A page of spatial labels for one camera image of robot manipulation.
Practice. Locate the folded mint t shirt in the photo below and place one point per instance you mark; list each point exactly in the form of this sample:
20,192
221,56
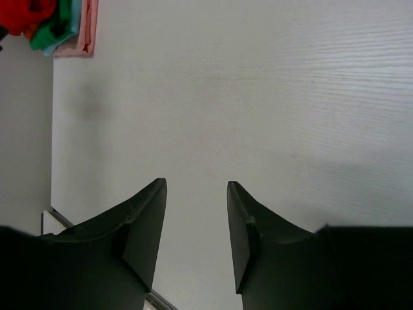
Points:
73,28

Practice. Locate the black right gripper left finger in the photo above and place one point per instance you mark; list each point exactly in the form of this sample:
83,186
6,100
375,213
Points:
106,262

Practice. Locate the folded green t shirt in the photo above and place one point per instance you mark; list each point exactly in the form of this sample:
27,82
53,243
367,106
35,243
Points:
53,28

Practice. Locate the red t shirt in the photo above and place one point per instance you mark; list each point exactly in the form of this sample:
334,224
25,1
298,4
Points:
16,15

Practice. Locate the folded pink t shirt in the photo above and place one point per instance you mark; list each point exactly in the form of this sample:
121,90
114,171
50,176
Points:
82,45

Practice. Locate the folded orange t shirt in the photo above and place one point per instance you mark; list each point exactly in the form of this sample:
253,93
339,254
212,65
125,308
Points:
30,31

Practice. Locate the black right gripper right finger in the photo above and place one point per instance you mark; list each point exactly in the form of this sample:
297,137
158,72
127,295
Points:
278,265

